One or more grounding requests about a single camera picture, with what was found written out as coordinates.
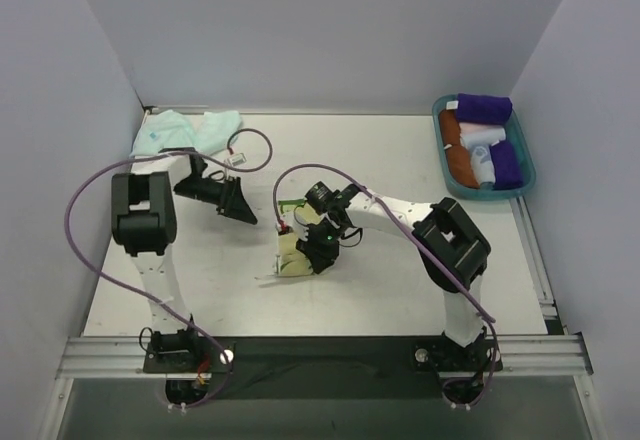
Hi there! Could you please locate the orange brown rolled towel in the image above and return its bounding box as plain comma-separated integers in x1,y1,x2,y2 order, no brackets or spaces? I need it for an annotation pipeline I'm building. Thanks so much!
438,110,479,189

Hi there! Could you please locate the aluminium frame rail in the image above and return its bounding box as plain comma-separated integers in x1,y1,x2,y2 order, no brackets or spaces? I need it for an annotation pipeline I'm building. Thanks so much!
57,335,593,379

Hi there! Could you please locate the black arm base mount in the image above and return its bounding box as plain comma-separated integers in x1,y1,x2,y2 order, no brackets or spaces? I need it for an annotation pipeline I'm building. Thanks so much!
142,335,503,406

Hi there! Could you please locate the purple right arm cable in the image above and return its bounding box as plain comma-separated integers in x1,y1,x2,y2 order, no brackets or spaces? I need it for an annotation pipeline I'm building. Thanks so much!
272,162,501,406

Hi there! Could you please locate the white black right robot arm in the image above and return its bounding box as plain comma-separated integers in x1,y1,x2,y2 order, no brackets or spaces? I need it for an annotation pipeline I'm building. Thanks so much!
296,182,493,370

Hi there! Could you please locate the white blue rolled towel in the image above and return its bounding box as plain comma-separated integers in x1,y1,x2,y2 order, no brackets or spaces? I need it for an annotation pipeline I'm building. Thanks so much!
461,138,500,189

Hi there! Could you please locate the green and yellow patterned towel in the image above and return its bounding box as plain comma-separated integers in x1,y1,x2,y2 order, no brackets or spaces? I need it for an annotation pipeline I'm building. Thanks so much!
275,199,321,277

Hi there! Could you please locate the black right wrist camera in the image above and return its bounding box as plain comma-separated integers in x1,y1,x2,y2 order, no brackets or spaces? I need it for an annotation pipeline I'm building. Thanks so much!
305,181,338,214

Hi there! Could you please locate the light mint crumpled towel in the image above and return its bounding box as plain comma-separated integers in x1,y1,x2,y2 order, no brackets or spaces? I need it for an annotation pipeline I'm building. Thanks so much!
130,110,242,157

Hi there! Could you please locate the purple rolled towel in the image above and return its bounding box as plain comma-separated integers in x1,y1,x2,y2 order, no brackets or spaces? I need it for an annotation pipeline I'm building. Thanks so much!
490,140,524,190
455,93,513,126

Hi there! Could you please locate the purple rolled towel top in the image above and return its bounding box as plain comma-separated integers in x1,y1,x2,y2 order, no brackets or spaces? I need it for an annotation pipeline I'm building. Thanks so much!
455,93,513,126

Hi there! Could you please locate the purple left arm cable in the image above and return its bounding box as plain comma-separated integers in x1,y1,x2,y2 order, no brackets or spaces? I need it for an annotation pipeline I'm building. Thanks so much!
63,128,274,406

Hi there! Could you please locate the teal plastic basket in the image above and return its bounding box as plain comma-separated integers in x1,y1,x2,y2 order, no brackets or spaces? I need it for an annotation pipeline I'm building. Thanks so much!
432,94,537,201

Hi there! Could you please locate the pink rolled towel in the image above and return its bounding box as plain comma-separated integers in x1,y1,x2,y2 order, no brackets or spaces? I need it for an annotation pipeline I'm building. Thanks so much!
459,122,506,143

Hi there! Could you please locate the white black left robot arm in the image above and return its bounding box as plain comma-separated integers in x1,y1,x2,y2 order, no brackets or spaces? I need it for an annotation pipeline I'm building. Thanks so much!
111,150,258,372

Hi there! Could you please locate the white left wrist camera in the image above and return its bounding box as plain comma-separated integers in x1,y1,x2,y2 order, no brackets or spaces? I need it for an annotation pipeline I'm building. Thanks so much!
225,153,247,167

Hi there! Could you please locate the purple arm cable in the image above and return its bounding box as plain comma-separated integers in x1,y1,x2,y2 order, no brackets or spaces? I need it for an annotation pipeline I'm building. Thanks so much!
63,128,274,406
272,162,501,406

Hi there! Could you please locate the purple rolled towel right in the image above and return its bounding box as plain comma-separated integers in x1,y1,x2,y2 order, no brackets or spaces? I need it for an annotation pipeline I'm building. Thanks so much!
490,140,524,190

